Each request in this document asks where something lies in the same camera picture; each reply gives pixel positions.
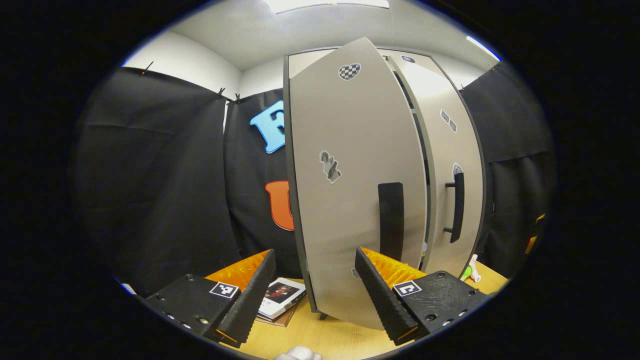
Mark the black backdrop cloth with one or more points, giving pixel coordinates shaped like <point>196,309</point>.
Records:
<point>515,125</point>
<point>150,200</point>

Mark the brown book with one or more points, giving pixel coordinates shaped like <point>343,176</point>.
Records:
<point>285,321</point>

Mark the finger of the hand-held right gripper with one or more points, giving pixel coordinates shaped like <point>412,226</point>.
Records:
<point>532,244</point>

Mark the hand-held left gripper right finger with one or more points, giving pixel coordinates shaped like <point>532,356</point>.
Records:
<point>380,300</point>

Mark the small green pink toy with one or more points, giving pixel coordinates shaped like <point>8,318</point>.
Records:
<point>471,270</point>

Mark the ceiling light panel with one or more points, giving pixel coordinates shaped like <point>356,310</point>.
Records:
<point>325,5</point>
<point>482,47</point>

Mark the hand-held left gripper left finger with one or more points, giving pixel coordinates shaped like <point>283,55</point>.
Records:
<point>250,300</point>

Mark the grey shoe cabinet door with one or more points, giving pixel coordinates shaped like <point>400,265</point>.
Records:
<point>350,130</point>
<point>450,150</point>

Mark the grey shoe cabinet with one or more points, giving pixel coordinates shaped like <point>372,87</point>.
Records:
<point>286,100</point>

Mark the white portrait cover book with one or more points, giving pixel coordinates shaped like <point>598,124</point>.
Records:
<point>280,295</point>

